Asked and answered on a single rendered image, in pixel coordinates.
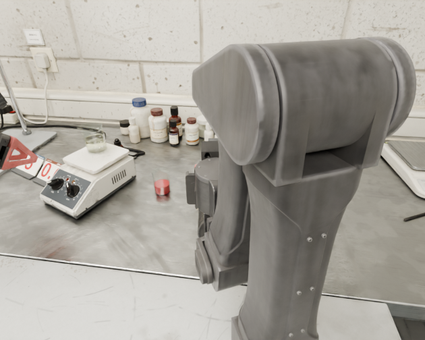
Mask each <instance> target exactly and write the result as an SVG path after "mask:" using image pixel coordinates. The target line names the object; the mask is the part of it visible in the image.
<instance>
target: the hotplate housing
mask: <svg viewBox="0 0 425 340"><path fill-rule="evenodd" d="M59 169H62V170H64V171H67V172H68V173H71V174H73V175H76V176H78V177H81V178H83V179H86V180H88V181H91V184H90V185H89V186H88V188H87V190H86V191H85V192H84V194H83V195H82V197H81V199H80V200H79V201H78V203H77V204H76V205H75V207H74V208H73V209H70V208H68V207H66V206H64V205H62V204H60V203H58V202H56V201H54V200H51V199H50V198H47V197H46V196H43V195H42V194H41V193H40V199H41V200H42V201H43V202H45V203H47V204H48V205H50V206H52V207H54V208H56V209H58V210H60V211H62V212H64V213H66V214H68V215H70V216H72V217H73V218H75V219H78V218H79V217H81V216H82V215H83V214H85V213H86V212H88V211H89V210H90V209H92V208H93V207H95V206H96V205H97V204H99V203H100V202H102V201H103V200H104V199H106V198H108V197H109V196H110V195H111V194H113V193H114V192H116V191H117V190H119V189H120V188H122V187H123V186H124V185H125V184H127V183H129V182H130V181H131V180H133V179H134V178H136V168H135V164H134V158H133V157H132V156H130V155H127V156H125V157H123V158H122V159H120V160H118V161H117V162H115V163H113V164H112V165H110V166H109V167H107V168H106V169H103V170H102V171H100V172H99V173H95V174H92V173H89V172H87V171H84V170H81V169H79V168H77V167H73V166H71V165H68V164H64V165H62V166H61V167H60V168H59ZM59 169H58V170H59ZM58 170H57V171H58ZM52 178H53V176H52ZM52 178H51V179H52ZM51 179H50V180H51ZM46 186H47V185H46ZM46 186H45V187H46ZM42 191H43V190H42Z"/></svg>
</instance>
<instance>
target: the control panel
mask: <svg viewBox="0 0 425 340"><path fill-rule="evenodd" d="M57 178H61V179H63V180H64V183H63V186H62V187H61V188H60V189H59V190H52V189H51V186H49V185H47V186H46V187H45V188H44V190H43V191H42V192H41V194H42V195H43V196H46V197H47V198H50V199H51V200H54V201H56V202H58V203H60V204H62V205H64V206H66V207H68V208H70V209H73V208H74V207H75V205H76V204H77V203H78V201H79V200H80V199H81V197H82V195H83V194H84V192H85V191H86V190H87V188H88V186H89V185H90V184H91V181H88V180H86V179H83V178H81V177H78V176H76V175H73V174H71V173H68V172H67V171H64V170H62V169H59V170H58V171H57V172H56V174H55V175H54V176H53V178H52V179H51V180H53V179H57ZM67 178H69V180H68V181H66V179H67ZM73 180H74V181H75V182H74V183H72V181H73ZM67 183H70V184H72V185H77V186H79V188H80V191H79V193H78V194H77V195H76V196H75V197H73V198H69V197H67V194H66V193H67V188H66V184H67Z"/></svg>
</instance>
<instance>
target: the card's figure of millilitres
mask: <svg viewBox="0 0 425 340"><path fill-rule="evenodd" d="M59 168H60V166H57V165H54V164H52V163H50V162H48V161H46V163H45V164H44V166H43V168H42V169H41V171H40V173H39V174H38V175H39V176H41V177H43V178H45V179H47V180H49V181H50V179H51V178H52V176H54V174H55V173H56V172H57V170H58V169H59Z"/></svg>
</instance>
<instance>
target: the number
mask: <svg viewBox="0 0 425 340"><path fill-rule="evenodd" d="M42 161H43V160H42V159H40V158H38V159H37V161H36V163H31V164H27V165H21V166H19V167H21V168H23V169H25V170H27V171H30V172H32V173H34V174H35V173H36V171H37V169H38V168H39V166H40V164H41V163H42Z"/></svg>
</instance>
